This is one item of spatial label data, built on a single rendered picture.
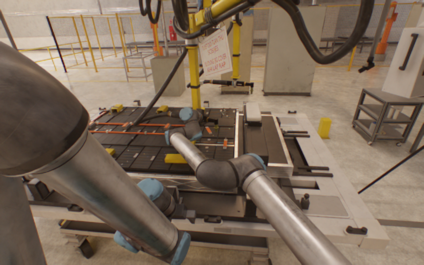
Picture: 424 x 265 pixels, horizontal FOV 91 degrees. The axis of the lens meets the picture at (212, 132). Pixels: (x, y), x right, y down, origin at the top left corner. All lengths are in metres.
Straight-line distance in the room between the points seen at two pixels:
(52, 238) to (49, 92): 2.63
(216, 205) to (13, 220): 1.09
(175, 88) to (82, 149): 5.80
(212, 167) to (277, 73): 5.25
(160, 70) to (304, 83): 3.84
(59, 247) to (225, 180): 2.17
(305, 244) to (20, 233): 0.65
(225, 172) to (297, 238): 0.32
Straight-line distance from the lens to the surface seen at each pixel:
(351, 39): 0.84
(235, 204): 1.40
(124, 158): 1.71
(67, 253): 2.65
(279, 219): 0.76
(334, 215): 1.54
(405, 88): 3.71
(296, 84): 6.15
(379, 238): 1.54
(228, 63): 1.18
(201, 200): 1.42
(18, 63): 0.30
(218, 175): 0.83
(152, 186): 0.75
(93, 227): 2.20
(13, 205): 0.45
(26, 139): 0.28
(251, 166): 0.86
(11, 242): 0.48
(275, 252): 2.30
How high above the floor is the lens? 1.89
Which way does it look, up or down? 28 degrees down
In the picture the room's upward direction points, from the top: 2 degrees counter-clockwise
